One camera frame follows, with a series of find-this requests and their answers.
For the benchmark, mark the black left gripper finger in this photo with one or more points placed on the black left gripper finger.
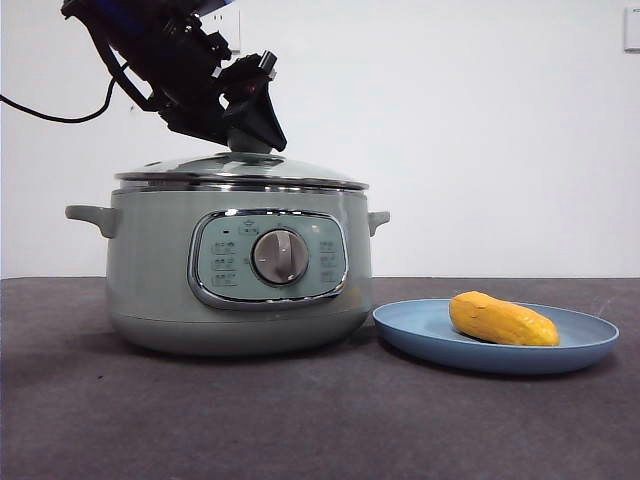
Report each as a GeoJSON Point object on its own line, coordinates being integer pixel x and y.
{"type": "Point", "coordinates": [195, 125]}
{"type": "Point", "coordinates": [257, 120]}

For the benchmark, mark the glass lid with green knob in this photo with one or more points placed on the glass lid with green knob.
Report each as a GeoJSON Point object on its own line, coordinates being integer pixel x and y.
{"type": "Point", "coordinates": [240, 167]}

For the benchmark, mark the yellow corn cob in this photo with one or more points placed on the yellow corn cob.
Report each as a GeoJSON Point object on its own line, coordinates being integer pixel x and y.
{"type": "Point", "coordinates": [500, 320]}

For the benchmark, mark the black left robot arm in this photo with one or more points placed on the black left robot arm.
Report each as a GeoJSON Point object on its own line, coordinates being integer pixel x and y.
{"type": "Point", "coordinates": [165, 60]}

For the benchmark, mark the pale green electric steamer pot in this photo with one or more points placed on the pale green electric steamer pot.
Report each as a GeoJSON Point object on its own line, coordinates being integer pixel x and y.
{"type": "Point", "coordinates": [150, 260]}

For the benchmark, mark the blue round plate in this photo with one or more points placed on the blue round plate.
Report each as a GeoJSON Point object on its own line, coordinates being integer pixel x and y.
{"type": "Point", "coordinates": [415, 325]}

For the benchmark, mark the white wall socket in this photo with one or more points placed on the white wall socket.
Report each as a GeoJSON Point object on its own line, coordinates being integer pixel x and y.
{"type": "Point", "coordinates": [232, 35]}

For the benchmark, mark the pale grey left camera box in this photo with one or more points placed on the pale grey left camera box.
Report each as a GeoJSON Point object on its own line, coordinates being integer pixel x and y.
{"type": "Point", "coordinates": [220, 4]}

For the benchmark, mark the white wall plate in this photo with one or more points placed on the white wall plate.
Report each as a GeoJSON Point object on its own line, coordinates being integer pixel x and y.
{"type": "Point", "coordinates": [632, 30]}

